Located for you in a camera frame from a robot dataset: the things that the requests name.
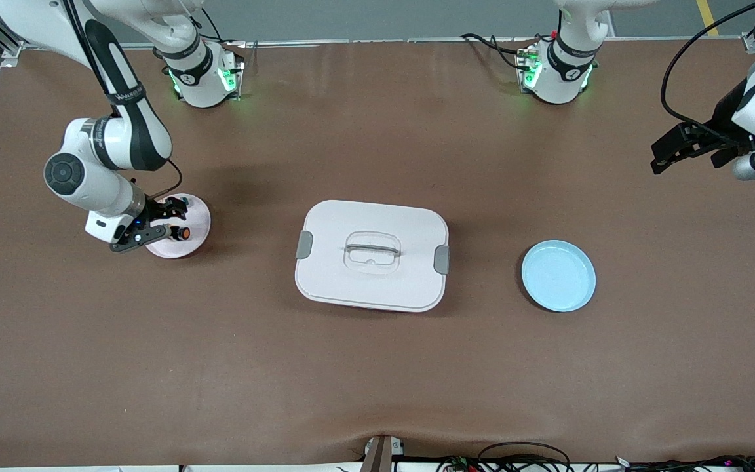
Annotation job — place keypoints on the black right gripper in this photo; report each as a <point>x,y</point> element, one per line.
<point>154,213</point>

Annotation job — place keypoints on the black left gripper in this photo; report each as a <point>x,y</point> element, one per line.
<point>722,120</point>

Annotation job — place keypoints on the orange push-button switch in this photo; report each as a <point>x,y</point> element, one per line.
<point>183,233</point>

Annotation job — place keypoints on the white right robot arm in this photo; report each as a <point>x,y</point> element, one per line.
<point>82,174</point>

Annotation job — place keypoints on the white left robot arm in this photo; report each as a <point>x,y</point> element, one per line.
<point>567,72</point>

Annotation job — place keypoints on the pink round plate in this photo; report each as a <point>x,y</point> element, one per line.
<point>187,249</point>

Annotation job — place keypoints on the light blue round plate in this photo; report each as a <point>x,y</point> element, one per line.
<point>558,275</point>

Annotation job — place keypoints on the white lidded rectangular container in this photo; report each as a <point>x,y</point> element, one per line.
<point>351,288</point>

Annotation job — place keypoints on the brown table cover mat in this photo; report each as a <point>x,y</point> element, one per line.
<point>377,367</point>

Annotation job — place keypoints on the green push-button switch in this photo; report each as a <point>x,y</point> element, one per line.
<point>185,198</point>

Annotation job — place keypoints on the brown camera mount post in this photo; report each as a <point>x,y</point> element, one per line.
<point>379,455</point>

